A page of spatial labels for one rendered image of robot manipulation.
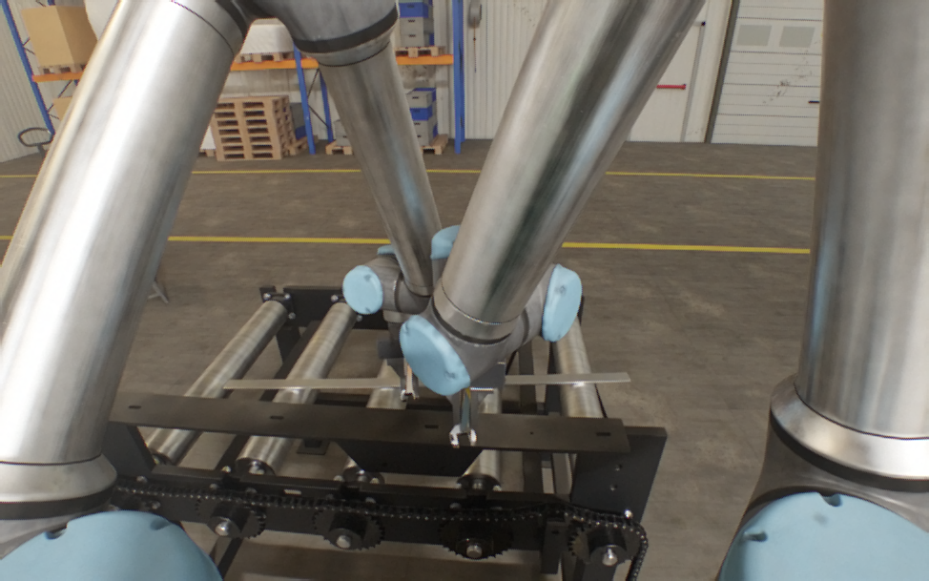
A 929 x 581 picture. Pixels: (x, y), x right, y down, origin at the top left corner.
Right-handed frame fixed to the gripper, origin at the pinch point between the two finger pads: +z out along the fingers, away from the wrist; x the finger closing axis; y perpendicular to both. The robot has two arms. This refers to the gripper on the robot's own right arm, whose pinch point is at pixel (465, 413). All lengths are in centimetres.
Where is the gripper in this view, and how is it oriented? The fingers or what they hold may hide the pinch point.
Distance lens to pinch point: 82.4
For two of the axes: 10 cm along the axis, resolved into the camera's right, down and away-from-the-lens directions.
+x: 10.0, 0.3, -0.7
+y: -0.8, 4.9, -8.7
